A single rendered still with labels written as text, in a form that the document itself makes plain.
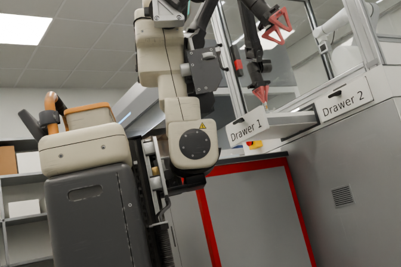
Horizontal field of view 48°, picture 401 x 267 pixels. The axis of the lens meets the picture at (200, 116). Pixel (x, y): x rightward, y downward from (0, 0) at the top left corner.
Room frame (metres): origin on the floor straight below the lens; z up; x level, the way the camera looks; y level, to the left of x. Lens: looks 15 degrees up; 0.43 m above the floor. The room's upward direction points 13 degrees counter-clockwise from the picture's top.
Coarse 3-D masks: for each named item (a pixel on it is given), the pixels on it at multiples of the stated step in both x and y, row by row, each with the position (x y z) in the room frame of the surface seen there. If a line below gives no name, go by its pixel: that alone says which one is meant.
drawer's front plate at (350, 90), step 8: (360, 80) 1.87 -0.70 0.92; (344, 88) 1.94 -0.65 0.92; (352, 88) 1.91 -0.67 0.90; (360, 88) 1.88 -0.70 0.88; (368, 88) 1.86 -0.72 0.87; (344, 96) 1.95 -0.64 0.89; (352, 96) 1.92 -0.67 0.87; (368, 96) 1.86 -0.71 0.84; (320, 104) 2.07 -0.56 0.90; (328, 104) 2.04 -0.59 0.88; (336, 104) 2.00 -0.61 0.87; (344, 104) 1.96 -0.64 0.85; (352, 104) 1.93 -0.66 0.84; (360, 104) 1.90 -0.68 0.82; (320, 112) 2.08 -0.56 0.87; (336, 112) 2.01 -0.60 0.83; (344, 112) 1.98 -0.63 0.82
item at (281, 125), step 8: (288, 112) 2.05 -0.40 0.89; (296, 112) 2.07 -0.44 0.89; (304, 112) 2.11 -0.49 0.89; (312, 112) 2.13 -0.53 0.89; (272, 120) 1.98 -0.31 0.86; (280, 120) 2.01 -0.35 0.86; (288, 120) 2.04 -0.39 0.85; (296, 120) 2.06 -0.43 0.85; (304, 120) 2.09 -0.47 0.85; (312, 120) 2.12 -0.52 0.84; (272, 128) 2.03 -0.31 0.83; (280, 128) 2.08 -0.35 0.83; (288, 128) 2.12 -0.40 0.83; (296, 128) 2.17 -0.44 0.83; (304, 128) 2.22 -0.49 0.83; (256, 136) 2.14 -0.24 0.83; (264, 136) 2.19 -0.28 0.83; (272, 136) 2.24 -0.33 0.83; (280, 136) 2.29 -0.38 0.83
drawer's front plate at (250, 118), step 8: (248, 112) 2.01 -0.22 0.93; (256, 112) 1.97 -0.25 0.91; (264, 112) 1.94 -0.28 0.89; (248, 120) 2.02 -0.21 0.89; (256, 120) 1.98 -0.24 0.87; (264, 120) 1.94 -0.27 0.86; (232, 128) 2.13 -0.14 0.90; (240, 128) 2.08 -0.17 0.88; (256, 128) 1.99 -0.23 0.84; (264, 128) 1.95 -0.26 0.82; (232, 136) 2.14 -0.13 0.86; (248, 136) 2.05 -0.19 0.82; (232, 144) 2.16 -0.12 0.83
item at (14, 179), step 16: (0, 144) 4.92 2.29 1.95; (16, 144) 5.06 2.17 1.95; (32, 144) 5.22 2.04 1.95; (0, 176) 4.76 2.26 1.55; (16, 176) 4.87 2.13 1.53; (32, 176) 5.06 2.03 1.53; (0, 192) 4.75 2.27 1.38; (0, 208) 4.76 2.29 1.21; (0, 224) 4.90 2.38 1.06; (16, 224) 5.22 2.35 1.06; (48, 256) 5.00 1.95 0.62
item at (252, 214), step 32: (224, 160) 2.09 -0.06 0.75; (256, 160) 2.20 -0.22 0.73; (192, 192) 2.05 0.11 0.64; (224, 192) 2.08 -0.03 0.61; (256, 192) 2.18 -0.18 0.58; (288, 192) 2.29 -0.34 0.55; (192, 224) 2.10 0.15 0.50; (224, 224) 2.06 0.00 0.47; (256, 224) 2.15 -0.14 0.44; (288, 224) 2.26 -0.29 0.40; (192, 256) 2.15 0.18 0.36; (224, 256) 2.04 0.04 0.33; (256, 256) 2.13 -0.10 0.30; (288, 256) 2.23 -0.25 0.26
